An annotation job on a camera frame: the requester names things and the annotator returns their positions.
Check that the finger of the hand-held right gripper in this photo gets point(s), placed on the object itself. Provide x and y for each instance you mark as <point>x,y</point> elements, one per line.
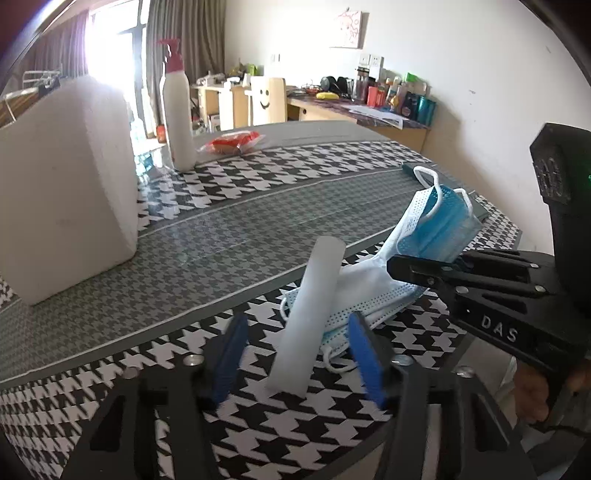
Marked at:
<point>498,258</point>
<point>425,271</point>

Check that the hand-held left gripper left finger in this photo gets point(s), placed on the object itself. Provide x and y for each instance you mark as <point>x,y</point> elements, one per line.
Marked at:
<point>228,355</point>

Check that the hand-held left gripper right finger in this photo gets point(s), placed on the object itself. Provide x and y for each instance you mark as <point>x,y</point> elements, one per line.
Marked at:
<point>367,355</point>

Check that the pale blue face mask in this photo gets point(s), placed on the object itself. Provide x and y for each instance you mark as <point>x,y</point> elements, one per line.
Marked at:
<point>364,286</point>

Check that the white foam tube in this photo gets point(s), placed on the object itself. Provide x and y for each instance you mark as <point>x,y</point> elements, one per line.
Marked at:
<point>307,314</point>

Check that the white foam box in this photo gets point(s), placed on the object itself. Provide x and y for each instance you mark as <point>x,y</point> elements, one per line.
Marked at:
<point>64,194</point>

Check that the person's right hand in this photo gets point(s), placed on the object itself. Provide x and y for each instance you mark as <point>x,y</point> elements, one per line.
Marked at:
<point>531,392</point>

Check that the dark grey flat case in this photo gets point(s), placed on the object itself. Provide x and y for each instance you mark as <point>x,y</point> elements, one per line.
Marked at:
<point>481,210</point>

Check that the wooden desk with patterned top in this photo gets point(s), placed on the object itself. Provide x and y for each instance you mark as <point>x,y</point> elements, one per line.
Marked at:
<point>411,136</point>

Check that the houndstooth tablecloth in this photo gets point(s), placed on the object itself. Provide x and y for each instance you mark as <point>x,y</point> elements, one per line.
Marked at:
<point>231,217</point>

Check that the white papers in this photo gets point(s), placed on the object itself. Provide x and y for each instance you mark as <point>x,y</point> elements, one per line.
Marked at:
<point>376,115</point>

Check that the cluster of toiletry bottles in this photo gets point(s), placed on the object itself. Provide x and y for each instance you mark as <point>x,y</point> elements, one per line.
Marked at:
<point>406,99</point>

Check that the yellow banana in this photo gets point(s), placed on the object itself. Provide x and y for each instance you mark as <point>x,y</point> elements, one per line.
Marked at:
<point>327,96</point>

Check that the black headphones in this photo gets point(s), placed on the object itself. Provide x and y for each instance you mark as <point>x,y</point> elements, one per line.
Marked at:
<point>337,84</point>

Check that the red snack packet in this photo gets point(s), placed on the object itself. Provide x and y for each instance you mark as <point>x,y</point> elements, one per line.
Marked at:
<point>231,141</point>

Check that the wooden chair with smiley face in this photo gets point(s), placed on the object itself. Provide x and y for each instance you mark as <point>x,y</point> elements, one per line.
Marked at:
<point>268,101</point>

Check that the white spray bottle red nozzle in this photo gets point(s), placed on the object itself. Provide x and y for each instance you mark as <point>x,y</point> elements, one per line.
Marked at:
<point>178,115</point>

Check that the wooden desk with drawers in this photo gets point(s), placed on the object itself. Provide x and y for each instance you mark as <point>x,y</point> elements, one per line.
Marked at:
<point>210,104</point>

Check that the green box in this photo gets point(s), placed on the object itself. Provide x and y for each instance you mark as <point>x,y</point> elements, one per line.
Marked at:
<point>252,70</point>

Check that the grey-brown curtain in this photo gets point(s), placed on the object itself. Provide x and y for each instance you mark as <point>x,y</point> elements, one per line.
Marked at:
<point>194,32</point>
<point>60,50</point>

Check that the glass balcony door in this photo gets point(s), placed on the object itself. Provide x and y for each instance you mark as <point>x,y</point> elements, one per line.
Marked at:
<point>117,46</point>

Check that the white wall socket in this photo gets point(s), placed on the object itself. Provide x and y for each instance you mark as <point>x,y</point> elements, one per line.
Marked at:
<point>371,61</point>

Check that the pink wall picture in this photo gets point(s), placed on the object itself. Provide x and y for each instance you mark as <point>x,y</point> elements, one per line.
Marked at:
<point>349,28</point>

